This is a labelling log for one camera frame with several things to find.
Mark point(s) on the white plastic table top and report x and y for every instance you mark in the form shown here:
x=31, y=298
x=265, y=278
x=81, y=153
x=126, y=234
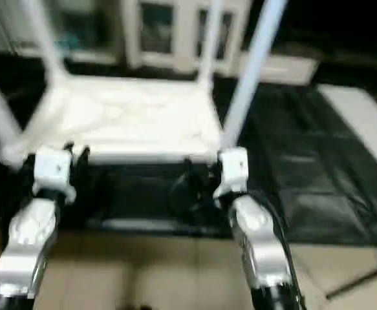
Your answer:
x=130, y=116

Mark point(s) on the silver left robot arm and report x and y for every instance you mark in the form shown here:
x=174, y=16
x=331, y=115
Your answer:
x=26, y=245

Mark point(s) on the black plastic mat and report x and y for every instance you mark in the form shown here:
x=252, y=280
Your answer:
x=304, y=161

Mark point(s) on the teal floor stand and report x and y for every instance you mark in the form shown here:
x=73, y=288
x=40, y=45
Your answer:
x=68, y=42

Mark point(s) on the white glass door cabinet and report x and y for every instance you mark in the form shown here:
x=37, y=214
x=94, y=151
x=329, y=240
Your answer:
x=175, y=32

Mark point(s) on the white drawer unit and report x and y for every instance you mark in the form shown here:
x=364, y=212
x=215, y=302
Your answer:
x=285, y=68

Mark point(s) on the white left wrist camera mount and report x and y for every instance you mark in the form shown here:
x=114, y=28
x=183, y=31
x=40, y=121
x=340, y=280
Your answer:
x=52, y=168

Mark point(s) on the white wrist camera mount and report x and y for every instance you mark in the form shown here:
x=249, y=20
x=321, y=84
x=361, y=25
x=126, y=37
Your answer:
x=232, y=168
x=52, y=168

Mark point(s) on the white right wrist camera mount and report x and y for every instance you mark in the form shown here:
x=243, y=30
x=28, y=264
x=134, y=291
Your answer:
x=232, y=168

